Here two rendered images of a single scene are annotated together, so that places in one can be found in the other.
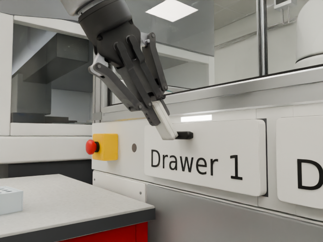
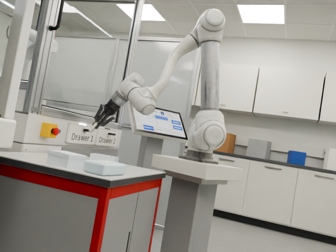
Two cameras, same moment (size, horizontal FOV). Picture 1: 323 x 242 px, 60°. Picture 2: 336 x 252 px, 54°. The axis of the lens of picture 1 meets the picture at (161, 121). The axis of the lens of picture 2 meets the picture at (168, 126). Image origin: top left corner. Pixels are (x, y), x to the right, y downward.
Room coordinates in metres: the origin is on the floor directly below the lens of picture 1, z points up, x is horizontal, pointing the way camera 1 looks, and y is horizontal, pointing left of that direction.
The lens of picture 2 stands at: (1.23, 1.86, 0.92)
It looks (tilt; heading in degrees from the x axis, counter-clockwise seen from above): 3 degrees up; 235
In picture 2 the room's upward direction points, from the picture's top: 9 degrees clockwise
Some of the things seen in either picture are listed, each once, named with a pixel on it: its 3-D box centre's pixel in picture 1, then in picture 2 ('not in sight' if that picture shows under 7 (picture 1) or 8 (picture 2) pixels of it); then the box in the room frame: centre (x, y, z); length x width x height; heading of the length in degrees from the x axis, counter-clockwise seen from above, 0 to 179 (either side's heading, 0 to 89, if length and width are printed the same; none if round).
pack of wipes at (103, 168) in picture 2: not in sight; (105, 167); (0.69, 0.72, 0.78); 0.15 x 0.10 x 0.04; 31
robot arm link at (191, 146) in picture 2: not in sight; (203, 133); (-0.07, 0.37, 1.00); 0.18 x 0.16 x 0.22; 60
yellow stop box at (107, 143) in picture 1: (104, 146); (49, 130); (0.77, 0.16, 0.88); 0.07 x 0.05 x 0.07; 37
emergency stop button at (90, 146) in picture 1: (92, 147); (55, 131); (0.75, 0.18, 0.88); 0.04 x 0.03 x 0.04; 37
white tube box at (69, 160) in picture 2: not in sight; (66, 159); (0.80, 0.60, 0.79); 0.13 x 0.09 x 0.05; 111
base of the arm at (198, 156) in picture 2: not in sight; (201, 156); (-0.09, 0.35, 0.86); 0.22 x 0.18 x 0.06; 11
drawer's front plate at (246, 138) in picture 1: (192, 152); (82, 134); (0.52, -0.06, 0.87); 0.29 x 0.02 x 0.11; 37
